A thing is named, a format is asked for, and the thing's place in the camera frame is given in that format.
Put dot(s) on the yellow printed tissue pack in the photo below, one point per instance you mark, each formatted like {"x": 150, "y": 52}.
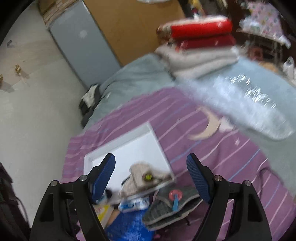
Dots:
{"x": 103, "y": 213}

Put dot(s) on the white shallow box tray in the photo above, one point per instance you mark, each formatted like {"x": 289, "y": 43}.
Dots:
{"x": 138, "y": 145}

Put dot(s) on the beige plaid pot holder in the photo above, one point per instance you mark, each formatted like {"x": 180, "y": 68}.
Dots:
{"x": 143, "y": 176}

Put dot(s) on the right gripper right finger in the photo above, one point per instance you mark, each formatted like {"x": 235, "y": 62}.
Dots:
{"x": 248, "y": 219}

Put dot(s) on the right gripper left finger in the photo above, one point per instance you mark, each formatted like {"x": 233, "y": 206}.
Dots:
{"x": 52, "y": 220}

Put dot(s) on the grey wall panel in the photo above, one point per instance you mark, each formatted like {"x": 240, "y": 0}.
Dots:
{"x": 83, "y": 45}

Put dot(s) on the white bandage packet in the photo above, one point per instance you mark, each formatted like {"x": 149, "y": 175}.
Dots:
{"x": 140, "y": 203}

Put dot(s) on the grey blanket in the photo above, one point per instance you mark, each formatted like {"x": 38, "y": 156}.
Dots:
{"x": 145, "y": 75}

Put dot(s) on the purple striped bed sheet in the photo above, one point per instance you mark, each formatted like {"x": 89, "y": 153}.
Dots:
{"x": 173, "y": 116}

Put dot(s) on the brown wooden headboard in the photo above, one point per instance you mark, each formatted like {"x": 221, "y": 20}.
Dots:
{"x": 130, "y": 27}

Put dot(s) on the blue eye mask packet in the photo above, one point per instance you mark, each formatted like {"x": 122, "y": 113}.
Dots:
{"x": 129, "y": 226}

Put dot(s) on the white folded quilt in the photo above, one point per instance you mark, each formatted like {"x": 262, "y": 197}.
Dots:
{"x": 195, "y": 63}

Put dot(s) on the red folded quilt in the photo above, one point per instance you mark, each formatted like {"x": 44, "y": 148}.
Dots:
{"x": 202, "y": 32}

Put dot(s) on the black and white clothes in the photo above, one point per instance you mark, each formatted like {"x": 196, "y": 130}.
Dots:
{"x": 89, "y": 102}

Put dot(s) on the clear plastic sheet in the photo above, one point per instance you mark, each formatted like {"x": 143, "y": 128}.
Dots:
{"x": 242, "y": 102}

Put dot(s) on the pink patterned gift box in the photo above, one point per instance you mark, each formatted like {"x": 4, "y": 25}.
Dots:
{"x": 264, "y": 19}

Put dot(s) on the grey plaid pot holder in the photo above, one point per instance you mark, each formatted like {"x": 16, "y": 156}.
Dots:
{"x": 171, "y": 204}

